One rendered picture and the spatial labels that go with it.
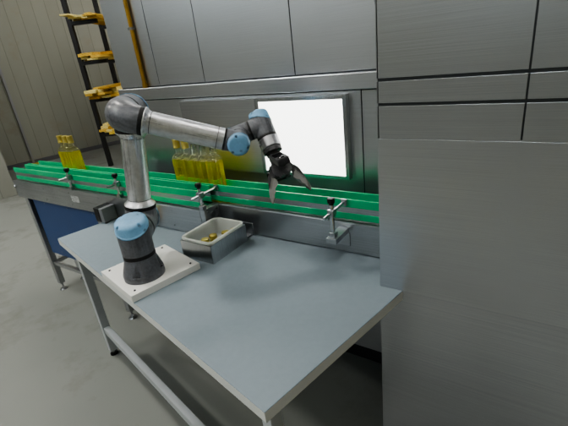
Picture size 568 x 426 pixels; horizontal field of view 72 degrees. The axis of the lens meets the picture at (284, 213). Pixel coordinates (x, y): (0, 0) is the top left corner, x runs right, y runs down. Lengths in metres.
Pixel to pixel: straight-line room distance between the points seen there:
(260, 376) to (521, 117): 0.88
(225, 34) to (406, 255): 1.20
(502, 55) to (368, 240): 0.75
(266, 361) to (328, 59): 1.09
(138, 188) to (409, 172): 0.97
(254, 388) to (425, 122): 0.80
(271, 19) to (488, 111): 0.97
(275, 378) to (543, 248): 0.74
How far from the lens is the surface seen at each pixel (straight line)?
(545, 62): 1.06
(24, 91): 8.99
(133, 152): 1.53
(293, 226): 1.62
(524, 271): 1.22
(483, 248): 1.20
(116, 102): 1.41
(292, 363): 1.09
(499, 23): 1.06
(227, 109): 1.88
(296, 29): 1.67
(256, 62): 1.78
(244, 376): 1.08
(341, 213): 1.51
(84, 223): 2.72
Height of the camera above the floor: 1.50
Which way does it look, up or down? 22 degrees down
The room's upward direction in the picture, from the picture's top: 7 degrees counter-clockwise
